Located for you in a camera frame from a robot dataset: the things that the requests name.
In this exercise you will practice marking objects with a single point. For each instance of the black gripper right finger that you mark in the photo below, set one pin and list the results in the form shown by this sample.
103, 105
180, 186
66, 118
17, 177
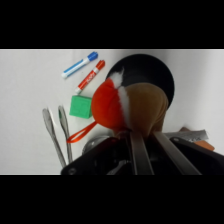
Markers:
176, 154

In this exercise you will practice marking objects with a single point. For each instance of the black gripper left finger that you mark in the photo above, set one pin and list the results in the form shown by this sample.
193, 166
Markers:
140, 155

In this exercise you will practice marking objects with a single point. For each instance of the brown and red plush potato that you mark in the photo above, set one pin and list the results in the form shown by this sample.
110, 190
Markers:
133, 103

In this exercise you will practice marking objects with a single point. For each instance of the black bowl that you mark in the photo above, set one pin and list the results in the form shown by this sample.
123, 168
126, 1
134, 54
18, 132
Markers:
146, 68

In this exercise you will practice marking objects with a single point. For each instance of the white label tag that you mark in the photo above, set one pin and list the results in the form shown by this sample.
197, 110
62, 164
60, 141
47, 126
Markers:
190, 135

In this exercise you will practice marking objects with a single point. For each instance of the orange flat object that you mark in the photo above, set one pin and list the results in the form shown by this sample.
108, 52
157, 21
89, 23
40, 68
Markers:
204, 144

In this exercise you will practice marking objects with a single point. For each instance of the green block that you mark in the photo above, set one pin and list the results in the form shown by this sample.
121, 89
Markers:
80, 106

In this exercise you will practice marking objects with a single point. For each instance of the metal tongs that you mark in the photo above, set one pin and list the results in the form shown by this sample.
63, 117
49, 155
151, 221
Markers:
53, 128

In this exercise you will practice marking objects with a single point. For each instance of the red and white marker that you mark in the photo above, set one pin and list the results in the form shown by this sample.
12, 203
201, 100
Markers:
90, 76

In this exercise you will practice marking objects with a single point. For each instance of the blue and white marker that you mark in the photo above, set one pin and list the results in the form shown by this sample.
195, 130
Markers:
80, 64

